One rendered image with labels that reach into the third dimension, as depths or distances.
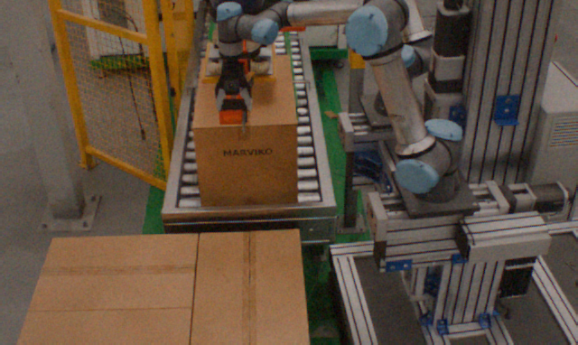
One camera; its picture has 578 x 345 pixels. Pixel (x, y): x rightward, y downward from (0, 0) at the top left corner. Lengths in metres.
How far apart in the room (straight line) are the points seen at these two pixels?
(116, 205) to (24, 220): 0.52
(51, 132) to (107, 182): 0.68
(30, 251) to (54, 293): 1.10
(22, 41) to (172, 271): 1.33
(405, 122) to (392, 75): 0.13
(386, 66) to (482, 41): 0.39
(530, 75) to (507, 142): 0.25
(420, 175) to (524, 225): 0.46
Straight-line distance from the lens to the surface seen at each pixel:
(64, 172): 3.55
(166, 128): 3.35
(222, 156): 2.60
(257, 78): 2.58
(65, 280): 2.59
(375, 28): 1.67
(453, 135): 1.92
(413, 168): 1.81
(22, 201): 3.99
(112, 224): 3.65
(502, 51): 2.06
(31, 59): 3.24
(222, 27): 2.00
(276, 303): 2.37
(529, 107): 2.21
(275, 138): 2.56
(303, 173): 2.94
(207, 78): 2.59
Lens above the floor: 2.28
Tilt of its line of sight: 34 degrees down
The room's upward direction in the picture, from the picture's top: 1 degrees counter-clockwise
